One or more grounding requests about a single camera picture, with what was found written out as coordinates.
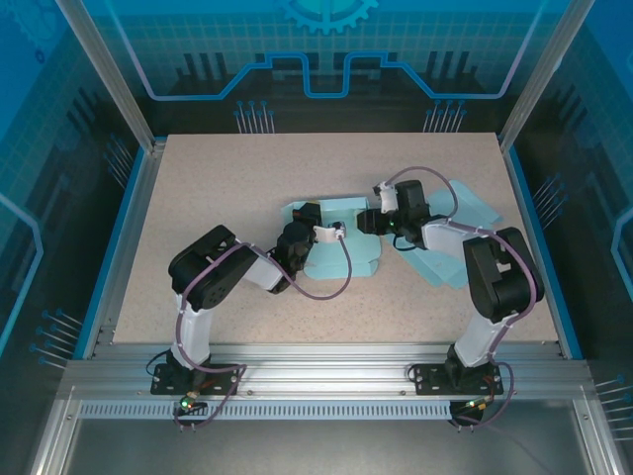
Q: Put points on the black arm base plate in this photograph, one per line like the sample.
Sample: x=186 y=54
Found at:
x=160 y=388
x=425 y=381

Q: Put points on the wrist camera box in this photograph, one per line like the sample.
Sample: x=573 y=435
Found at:
x=386 y=195
x=329 y=232

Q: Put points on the aluminium frame beam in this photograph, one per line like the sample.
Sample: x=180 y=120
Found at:
x=321 y=371

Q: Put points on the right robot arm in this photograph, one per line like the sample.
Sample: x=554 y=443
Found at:
x=499 y=277

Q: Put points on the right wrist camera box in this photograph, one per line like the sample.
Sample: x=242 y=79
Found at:
x=386 y=195

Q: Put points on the aluminium frame post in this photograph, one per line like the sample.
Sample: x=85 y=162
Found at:
x=540 y=84
x=118 y=84

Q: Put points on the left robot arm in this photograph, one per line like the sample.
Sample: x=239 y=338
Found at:
x=212 y=277

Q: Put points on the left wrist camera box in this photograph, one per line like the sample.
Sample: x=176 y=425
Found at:
x=329 y=232

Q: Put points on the light blue paper box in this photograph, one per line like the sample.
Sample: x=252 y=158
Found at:
x=363 y=252
x=475 y=205

